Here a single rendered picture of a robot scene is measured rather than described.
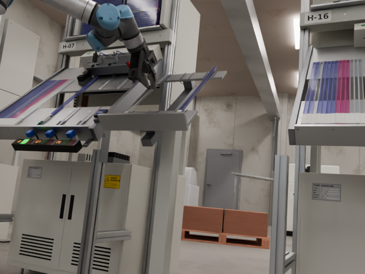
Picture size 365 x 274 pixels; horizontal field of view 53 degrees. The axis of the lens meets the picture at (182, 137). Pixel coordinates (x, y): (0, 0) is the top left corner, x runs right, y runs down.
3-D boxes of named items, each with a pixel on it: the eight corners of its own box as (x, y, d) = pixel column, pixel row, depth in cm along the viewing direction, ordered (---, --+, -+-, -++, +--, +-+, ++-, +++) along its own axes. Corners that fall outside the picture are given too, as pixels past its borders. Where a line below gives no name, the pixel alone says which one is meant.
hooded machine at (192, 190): (188, 223, 780) (193, 166, 801) (164, 220, 798) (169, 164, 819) (197, 222, 844) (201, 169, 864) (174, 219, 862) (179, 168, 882)
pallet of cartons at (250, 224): (268, 243, 498) (270, 212, 505) (269, 250, 416) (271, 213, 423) (184, 234, 524) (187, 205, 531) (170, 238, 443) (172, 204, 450)
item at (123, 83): (136, 97, 178) (132, 87, 175) (34, 100, 205) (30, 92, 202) (162, 68, 202) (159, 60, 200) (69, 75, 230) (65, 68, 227)
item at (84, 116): (93, 134, 148) (90, 128, 147) (-19, 133, 175) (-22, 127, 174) (116, 111, 163) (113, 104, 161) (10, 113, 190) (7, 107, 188)
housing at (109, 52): (159, 74, 200) (153, 49, 193) (88, 79, 220) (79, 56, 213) (165, 68, 206) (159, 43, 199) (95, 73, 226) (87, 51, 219)
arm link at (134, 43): (135, 39, 135) (117, 41, 139) (140, 49, 138) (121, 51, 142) (143, 28, 140) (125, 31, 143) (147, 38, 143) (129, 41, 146)
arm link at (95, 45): (85, 26, 123) (111, 10, 127) (83, 39, 134) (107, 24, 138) (100, 45, 124) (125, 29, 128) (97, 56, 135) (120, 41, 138)
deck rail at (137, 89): (98, 141, 148) (92, 128, 145) (94, 141, 149) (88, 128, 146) (165, 68, 202) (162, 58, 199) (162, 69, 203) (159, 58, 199)
